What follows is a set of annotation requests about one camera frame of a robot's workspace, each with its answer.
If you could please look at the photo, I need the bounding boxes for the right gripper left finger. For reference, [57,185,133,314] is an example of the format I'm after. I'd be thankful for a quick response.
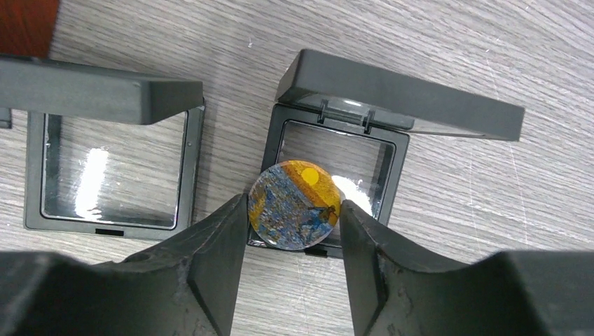
[1,194,248,335]

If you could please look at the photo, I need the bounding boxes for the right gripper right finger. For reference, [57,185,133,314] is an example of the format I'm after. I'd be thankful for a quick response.
[340,200,593,335]

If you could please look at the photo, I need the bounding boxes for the gold and blue round brooch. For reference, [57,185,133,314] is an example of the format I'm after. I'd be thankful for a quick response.
[247,160,341,251]

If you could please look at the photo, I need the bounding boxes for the black box with blue brooch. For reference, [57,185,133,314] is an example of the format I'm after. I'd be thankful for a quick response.
[1,54,206,240]

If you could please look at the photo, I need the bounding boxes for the black box with gold brooch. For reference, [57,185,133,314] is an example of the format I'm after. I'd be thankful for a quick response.
[261,49,525,225]

